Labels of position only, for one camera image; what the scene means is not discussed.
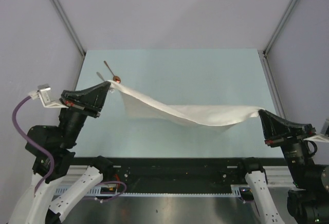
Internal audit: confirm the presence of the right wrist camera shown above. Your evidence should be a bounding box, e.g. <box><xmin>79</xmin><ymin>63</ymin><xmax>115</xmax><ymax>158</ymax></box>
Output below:
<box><xmin>306</xmin><ymin>118</ymin><xmax>329</xmax><ymax>143</ymax></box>

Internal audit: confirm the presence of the aluminium cross rail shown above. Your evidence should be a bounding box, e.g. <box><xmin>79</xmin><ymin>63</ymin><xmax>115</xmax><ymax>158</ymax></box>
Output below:
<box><xmin>62</xmin><ymin>165</ymin><xmax>295</xmax><ymax>188</ymax></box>

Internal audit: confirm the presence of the left aluminium frame post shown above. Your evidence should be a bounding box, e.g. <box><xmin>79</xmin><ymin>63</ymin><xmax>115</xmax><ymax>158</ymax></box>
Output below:
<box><xmin>49</xmin><ymin>0</ymin><xmax>86</xmax><ymax>58</ymax></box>

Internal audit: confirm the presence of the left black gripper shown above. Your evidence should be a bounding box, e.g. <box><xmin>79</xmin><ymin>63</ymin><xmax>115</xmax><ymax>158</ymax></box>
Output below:
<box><xmin>61</xmin><ymin>80</ymin><xmax>113</xmax><ymax>147</ymax></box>

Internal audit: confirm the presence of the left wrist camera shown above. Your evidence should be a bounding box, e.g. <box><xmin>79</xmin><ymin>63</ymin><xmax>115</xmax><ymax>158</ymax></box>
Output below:
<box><xmin>28</xmin><ymin>84</ymin><xmax>68</xmax><ymax>108</ymax></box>

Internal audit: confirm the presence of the aluminium frame post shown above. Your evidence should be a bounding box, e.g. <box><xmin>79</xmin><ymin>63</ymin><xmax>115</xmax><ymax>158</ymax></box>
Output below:
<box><xmin>262</xmin><ymin>0</ymin><xmax>300</xmax><ymax>57</ymax></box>
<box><xmin>49</xmin><ymin>0</ymin><xmax>86</xmax><ymax>58</ymax></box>

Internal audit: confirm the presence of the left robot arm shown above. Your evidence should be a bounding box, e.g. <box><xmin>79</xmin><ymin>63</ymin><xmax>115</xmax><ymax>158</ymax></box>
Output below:
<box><xmin>9</xmin><ymin>81</ymin><xmax>115</xmax><ymax>223</ymax></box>

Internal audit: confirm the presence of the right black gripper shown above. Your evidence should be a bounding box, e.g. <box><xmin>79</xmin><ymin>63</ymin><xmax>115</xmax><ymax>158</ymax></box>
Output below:
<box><xmin>259</xmin><ymin>107</ymin><xmax>316</xmax><ymax>186</ymax></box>

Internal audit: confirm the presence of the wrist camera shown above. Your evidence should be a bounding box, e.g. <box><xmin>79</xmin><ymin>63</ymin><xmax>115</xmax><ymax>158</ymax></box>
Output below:
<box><xmin>306</xmin><ymin>118</ymin><xmax>329</xmax><ymax>143</ymax></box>
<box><xmin>28</xmin><ymin>84</ymin><xmax>68</xmax><ymax>108</ymax></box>

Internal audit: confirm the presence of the white cloth napkin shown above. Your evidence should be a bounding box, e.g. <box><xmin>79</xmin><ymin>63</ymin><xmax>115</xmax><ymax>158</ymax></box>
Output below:
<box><xmin>109</xmin><ymin>80</ymin><xmax>264</xmax><ymax>130</ymax></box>

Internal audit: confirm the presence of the right aluminium frame post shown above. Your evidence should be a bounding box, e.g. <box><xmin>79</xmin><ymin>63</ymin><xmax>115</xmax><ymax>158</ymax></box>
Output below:
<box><xmin>262</xmin><ymin>0</ymin><xmax>300</xmax><ymax>57</ymax></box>

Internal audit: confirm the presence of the white slotted cable duct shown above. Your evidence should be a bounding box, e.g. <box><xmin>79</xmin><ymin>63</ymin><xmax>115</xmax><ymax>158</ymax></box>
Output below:
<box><xmin>52</xmin><ymin>185</ymin><xmax>260</xmax><ymax>198</ymax></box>

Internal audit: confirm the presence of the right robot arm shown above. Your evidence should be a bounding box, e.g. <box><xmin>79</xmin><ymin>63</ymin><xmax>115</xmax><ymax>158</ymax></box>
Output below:
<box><xmin>237</xmin><ymin>110</ymin><xmax>328</xmax><ymax>223</ymax></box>

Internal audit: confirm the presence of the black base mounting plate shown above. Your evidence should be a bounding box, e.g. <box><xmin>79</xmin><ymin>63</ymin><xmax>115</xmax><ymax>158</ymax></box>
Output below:
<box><xmin>69</xmin><ymin>157</ymin><xmax>288</xmax><ymax>195</ymax></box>

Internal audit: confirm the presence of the silver fork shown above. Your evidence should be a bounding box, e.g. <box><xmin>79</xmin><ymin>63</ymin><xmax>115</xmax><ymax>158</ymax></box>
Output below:
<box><xmin>96</xmin><ymin>71</ymin><xmax>106</xmax><ymax>82</ymax></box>

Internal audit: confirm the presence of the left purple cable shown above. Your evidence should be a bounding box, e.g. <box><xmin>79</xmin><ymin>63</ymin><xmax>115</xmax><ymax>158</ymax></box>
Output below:
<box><xmin>11</xmin><ymin>97</ymin><xmax>55</xmax><ymax>194</ymax></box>

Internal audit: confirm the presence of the copper spoon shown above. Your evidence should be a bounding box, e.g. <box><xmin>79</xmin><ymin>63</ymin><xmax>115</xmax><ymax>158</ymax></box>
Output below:
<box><xmin>103</xmin><ymin>61</ymin><xmax>121</xmax><ymax>83</ymax></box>

